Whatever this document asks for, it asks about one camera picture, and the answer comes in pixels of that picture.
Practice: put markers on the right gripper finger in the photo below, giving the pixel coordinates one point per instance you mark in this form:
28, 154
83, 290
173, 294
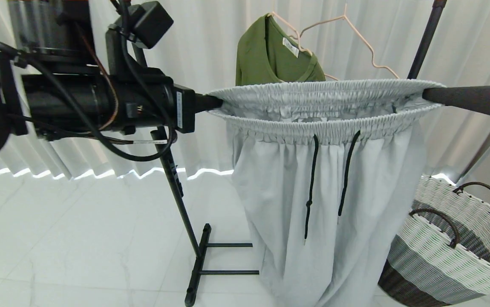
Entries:
471, 97

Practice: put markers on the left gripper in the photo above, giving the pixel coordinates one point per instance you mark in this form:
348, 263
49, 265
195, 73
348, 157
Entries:
142, 106

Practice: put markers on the green shirt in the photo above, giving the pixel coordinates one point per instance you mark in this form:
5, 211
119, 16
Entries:
262, 55

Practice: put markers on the pale grey shorts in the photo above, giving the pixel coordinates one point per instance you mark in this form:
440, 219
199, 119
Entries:
334, 192

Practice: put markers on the pink clothes hanger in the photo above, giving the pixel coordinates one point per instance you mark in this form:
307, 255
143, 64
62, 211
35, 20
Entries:
287, 24
358, 30

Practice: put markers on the black clothes rack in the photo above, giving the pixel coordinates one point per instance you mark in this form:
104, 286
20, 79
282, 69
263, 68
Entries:
177, 192

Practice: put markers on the white laundry basket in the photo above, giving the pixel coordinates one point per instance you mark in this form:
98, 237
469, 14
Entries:
441, 264

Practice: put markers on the white curtain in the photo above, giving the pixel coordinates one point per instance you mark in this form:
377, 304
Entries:
462, 42

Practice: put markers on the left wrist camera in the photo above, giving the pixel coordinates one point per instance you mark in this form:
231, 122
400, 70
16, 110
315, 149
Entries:
151, 23

